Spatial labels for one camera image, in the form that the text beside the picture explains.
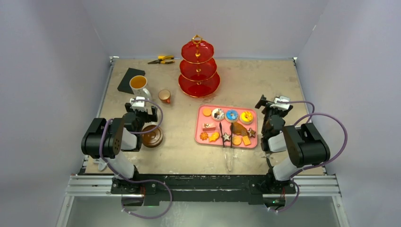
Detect brown croissant pastry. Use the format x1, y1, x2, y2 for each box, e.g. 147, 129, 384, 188
232, 122, 248, 136

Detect aluminium rail frame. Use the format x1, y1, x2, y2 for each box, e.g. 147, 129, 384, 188
64, 56, 342, 198

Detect pink serving tray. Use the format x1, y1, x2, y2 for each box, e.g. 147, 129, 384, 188
194, 105, 258, 149

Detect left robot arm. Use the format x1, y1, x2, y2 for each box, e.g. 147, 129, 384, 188
81, 100, 163, 193

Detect black square mat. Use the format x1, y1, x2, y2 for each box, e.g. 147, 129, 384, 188
117, 68, 146, 95

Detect white mug with tea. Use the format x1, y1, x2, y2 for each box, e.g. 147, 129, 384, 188
129, 75, 152, 100

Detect red three-tier cake stand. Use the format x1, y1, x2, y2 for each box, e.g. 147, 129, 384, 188
178, 35, 221, 98

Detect blue frosted donut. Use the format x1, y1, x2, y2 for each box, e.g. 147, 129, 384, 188
225, 109, 239, 123

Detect round cracker cookie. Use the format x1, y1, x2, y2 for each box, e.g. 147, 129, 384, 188
232, 135, 242, 146

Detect square cracker cookie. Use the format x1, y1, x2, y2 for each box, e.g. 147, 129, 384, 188
242, 136, 251, 146

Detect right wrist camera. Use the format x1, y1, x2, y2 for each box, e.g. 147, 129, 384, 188
270, 96, 290, 111

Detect yellow frosted donut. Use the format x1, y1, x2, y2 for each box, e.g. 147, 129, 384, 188
239, 111, 254, 125

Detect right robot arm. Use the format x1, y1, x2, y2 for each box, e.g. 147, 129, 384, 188
255, 95, 331, 192

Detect white star cookie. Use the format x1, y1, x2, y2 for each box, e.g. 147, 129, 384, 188
222, 133, 231, 142

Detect small brown cup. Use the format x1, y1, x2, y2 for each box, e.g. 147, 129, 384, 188
158, 89, 171, 104

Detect yellow black pliers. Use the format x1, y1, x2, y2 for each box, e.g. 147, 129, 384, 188
148, 55, 175, 64

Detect brown star cookie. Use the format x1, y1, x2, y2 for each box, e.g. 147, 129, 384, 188
247, 128, 256, 138

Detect pink cake slice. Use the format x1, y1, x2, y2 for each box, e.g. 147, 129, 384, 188
202, 123, 216, 131

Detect metal tongs black tips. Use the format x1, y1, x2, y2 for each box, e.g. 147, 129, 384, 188
219, 122, 233, 173

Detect orange fish cookie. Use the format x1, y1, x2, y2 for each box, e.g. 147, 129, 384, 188
209, 132, 220, 142

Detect black base frame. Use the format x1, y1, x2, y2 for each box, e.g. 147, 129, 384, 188
111, 174, 296, 206

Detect orange flower cookie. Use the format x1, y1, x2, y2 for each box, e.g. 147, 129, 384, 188
200, 131, 209, 140

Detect round orange cookie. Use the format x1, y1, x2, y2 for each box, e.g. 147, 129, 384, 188
202, 108, 212, 117

